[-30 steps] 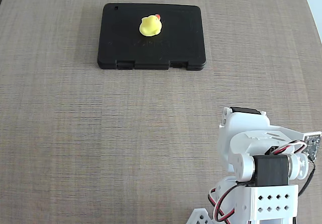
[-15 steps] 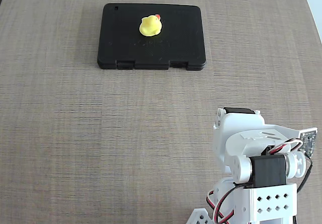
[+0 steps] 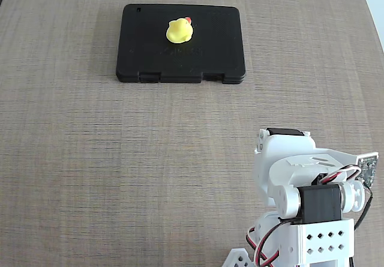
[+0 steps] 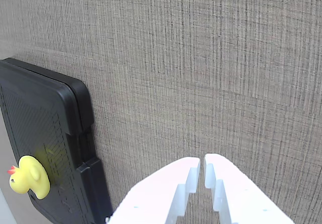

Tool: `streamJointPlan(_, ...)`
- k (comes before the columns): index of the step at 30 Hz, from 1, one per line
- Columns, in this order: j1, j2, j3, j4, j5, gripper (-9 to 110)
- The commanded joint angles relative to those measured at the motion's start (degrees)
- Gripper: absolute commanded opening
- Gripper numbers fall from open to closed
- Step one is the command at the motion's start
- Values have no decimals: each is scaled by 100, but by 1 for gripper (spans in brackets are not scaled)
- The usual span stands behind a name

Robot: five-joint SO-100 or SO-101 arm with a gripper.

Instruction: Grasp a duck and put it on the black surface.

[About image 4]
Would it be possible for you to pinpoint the yellow rubber duck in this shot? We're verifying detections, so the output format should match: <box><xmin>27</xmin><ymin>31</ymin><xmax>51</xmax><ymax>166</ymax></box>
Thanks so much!
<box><xmin>7</xmin><ymin>155</ymin><xmax>52</xmax><ymax>200</ymax></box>

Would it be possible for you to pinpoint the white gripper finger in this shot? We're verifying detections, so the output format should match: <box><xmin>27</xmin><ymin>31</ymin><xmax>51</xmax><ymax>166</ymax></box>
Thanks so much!
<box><xmin>204</xmin><ymin>153</ymin><xmax>295</xmax><ymax>224</ymax></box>
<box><xmin>107</xmin><ymin>156</ymin><xmax>201</xmax><ymax>224</ymax></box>

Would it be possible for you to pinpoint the black plastic flat case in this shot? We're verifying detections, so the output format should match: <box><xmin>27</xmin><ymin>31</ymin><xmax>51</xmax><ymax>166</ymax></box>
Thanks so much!
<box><xmin>0</xmin><ymin>57</ymin><xmax>114</xmax><ymax>224</ymax></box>

